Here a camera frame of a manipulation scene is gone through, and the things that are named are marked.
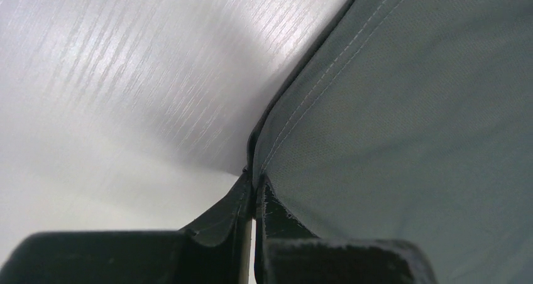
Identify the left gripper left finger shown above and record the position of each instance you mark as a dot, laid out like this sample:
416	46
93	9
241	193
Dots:
213	248

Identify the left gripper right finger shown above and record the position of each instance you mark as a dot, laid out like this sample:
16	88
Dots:
287	252

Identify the dark grey t-shirt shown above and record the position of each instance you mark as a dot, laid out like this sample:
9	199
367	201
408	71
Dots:
413	121

